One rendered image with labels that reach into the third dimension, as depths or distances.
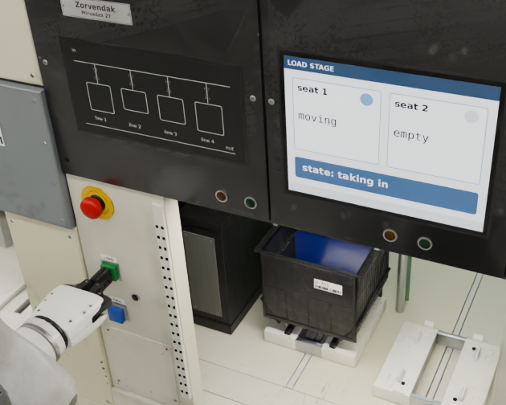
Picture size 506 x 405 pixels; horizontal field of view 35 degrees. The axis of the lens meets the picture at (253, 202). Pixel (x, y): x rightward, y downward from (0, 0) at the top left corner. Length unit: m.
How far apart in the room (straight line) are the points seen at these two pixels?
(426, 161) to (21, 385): 0.64
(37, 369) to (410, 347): 0.83
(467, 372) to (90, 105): 0.92
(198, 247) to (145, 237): 0.32
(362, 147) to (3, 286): 1.23
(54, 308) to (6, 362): 0.24
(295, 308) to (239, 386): 0.20
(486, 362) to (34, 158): 0.97
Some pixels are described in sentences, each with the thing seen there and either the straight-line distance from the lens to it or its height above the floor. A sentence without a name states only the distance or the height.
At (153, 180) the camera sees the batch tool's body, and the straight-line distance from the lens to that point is 1.29.
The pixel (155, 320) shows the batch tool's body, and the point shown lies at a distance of 1.51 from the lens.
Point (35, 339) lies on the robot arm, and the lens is 1.34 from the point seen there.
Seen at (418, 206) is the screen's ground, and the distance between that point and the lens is 1.10.
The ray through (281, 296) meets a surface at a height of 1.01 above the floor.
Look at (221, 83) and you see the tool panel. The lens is 1.13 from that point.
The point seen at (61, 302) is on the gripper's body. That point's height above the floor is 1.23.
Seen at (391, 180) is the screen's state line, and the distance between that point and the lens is 1.09.
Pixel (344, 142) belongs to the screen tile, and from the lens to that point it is 1.09.
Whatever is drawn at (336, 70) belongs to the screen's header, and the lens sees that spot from 1.04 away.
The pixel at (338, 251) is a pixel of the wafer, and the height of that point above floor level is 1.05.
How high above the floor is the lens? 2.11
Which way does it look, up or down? 34 degrees down
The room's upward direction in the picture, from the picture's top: 4 degrees counter-clockwise
